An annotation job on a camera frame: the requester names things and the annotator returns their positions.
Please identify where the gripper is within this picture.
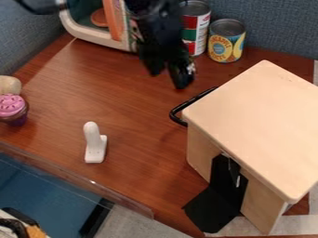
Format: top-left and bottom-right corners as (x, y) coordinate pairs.
(135, 36), (198, 91)

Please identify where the red white green can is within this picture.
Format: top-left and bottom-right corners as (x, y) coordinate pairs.
(178, 0), (213, 58)

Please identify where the yellow blue can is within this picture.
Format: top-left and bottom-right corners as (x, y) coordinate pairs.
(205, 18), (247, 64)

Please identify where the toy microwave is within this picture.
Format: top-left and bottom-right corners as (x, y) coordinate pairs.
(57, 0), (146, 54)

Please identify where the cabinet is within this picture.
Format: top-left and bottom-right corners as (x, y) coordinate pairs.
(181, 59), (318, 236)

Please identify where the white toy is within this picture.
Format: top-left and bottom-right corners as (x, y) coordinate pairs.
(82, 121), (110, 165)

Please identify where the pink toy cupcake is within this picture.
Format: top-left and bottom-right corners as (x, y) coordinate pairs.
(0, 93), (31, 127)

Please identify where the beige toy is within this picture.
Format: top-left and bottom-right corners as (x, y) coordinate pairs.
(0, 74), (24, 96)

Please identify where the black bracket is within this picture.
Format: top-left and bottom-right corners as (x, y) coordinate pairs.
(181, 153), (250, 234)

